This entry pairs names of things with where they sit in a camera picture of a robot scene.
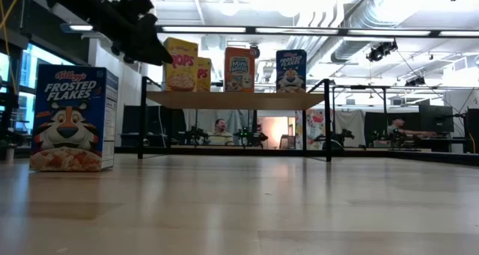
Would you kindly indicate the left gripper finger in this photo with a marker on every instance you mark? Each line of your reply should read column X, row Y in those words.
column 153, row 55

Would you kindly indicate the yellow Corn Pops cereal box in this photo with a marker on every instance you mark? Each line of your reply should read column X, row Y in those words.
column 205, row 75
column 183, row 72

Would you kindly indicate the orange Mini-Wheats cereal box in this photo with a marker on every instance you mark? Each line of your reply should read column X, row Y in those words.
column 239, row 72

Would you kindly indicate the blue Frosted Flakes cereal box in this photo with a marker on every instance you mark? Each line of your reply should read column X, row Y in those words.
column 71, row 116
column 291, row 72

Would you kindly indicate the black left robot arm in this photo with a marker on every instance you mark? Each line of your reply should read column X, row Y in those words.
column 86, row 12

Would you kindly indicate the black background robot arm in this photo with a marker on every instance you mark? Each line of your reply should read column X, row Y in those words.
column 400, row 142
column 338, row 137
column 254, row 138
column 194, row 134

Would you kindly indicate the wooden shelf black metal legs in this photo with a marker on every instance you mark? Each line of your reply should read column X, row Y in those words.
column 232, row 101

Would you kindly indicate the ceiling light panel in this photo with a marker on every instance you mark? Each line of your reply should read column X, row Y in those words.
column 82, row 27

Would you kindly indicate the person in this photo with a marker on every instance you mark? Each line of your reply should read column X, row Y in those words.
column 396, row 127
column 220, row 135

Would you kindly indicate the small white cup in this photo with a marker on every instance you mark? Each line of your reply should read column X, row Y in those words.
column 9, row 153

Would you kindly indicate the colourful printed banner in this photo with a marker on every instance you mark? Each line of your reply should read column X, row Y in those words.
column 316, row 129

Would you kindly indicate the black metal rack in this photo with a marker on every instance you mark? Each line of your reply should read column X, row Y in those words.
column 359, row 87

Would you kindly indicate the white curtain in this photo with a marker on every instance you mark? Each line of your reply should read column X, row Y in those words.
column 350, row 126

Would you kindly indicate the black ceiling spotlight cluster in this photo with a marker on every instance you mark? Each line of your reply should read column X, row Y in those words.
column 414, row 82
column 379, row 52

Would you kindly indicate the long ceiling light strip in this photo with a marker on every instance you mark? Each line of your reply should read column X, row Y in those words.
column 389, row 33

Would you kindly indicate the black monitor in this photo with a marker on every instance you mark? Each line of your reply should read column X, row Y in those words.
column 436, row 118

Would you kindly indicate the black metal table frame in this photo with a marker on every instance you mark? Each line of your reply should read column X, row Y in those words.
column 262, row 151

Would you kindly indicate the silver ventilation duct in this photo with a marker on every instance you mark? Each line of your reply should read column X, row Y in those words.
column 351, row 49

